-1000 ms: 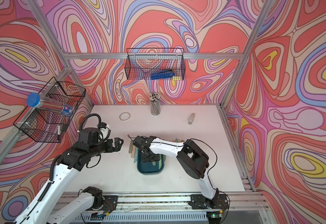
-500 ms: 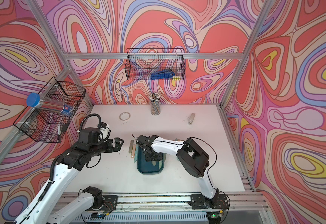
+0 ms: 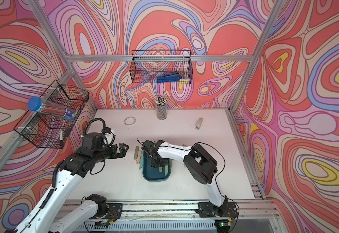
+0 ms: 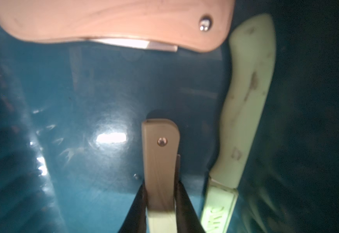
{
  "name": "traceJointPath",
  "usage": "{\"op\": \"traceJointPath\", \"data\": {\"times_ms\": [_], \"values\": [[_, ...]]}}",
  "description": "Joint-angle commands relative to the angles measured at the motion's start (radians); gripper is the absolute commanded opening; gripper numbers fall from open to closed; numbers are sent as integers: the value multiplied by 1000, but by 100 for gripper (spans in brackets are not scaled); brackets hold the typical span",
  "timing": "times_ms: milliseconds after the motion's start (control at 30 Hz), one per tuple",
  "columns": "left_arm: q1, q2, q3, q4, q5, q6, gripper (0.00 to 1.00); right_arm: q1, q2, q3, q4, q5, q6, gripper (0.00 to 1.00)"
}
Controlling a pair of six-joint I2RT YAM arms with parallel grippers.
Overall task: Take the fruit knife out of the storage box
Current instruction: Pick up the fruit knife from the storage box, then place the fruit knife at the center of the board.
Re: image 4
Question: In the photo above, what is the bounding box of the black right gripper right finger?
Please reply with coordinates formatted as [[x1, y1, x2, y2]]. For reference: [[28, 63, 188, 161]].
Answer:
[[175, 181, 205, 233]]

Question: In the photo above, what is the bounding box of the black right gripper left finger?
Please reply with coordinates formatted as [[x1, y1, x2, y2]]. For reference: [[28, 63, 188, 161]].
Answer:
[[118, 183, 147, 233]]

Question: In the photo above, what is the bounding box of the pale green fruit knife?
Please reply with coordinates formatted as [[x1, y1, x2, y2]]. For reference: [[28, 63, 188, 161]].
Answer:
[[200, 13, 276, 233]]

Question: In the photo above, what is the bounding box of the pink folding knife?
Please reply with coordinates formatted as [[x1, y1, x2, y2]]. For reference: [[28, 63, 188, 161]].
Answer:
[[0, 1, 235, 52]]

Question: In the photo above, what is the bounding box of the teal plastic storage box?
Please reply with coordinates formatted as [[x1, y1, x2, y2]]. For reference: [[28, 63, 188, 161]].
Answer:
[[0, 1, 339, 233]]

